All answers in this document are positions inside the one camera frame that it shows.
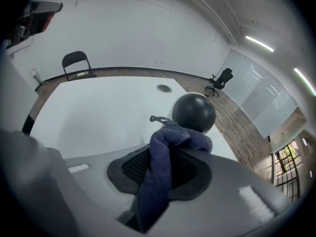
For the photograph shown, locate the black and white dome camera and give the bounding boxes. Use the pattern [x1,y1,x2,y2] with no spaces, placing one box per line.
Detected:
[171,91,224,139]

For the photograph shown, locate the black folding chair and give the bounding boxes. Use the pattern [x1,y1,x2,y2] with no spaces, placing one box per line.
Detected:
[61,50,98,82]

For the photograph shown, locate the round grey table grommet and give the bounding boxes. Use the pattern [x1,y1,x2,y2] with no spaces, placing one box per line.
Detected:
[156,83,173,94]

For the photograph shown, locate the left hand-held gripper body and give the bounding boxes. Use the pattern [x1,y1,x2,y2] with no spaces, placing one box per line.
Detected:
[10,10,54,44]

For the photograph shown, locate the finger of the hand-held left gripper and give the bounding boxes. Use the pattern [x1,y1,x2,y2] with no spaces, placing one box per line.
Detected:
[28,0,64,13]

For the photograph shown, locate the frosted glass partition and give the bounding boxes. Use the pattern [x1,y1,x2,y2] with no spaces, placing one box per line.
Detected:
[219,48,300,139]

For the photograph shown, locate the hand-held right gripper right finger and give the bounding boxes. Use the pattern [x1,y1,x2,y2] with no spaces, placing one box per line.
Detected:
[147,147,295,237]

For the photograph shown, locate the white ceiling conduit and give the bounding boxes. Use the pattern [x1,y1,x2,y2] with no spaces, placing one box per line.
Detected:
[172,0,238,45]

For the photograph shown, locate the long ceiling light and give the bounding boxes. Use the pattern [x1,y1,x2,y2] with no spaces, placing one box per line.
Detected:
[293,67,316,96]
[244,35,275,53]

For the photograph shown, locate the black framed window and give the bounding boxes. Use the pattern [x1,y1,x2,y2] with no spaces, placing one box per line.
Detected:
[271,138,303,202]

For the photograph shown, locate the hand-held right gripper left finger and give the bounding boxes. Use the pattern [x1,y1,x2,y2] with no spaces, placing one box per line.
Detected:
[45,143,152,237]

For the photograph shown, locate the black office chair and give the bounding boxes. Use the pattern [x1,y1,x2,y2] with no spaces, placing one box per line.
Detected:
[204,68,234,98]

